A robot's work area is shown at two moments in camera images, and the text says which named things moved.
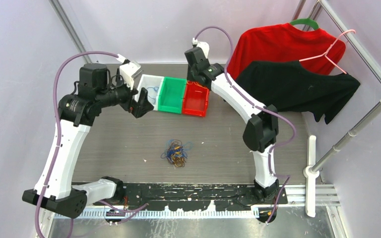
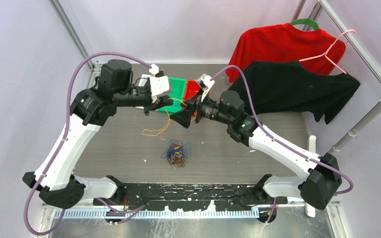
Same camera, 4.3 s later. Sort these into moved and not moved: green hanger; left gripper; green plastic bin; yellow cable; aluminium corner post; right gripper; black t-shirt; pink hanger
Moved: yellow cable; right gripper; left gripper
Not moved: aluminium corner post; green plastic bin; green hanger; pink hanger; black t-shirt
